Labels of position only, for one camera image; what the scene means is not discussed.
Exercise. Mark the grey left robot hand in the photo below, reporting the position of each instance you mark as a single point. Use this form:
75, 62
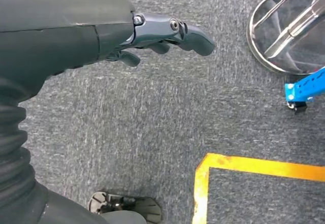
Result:
63, 30

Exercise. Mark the blue metal shelf rack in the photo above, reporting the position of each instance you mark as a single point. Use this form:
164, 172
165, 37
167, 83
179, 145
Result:
305, 89

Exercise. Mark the black robot foot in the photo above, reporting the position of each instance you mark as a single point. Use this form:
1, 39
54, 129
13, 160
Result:
142, 205

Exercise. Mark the chrome stanchion post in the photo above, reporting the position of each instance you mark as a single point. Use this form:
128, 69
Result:
292, 30

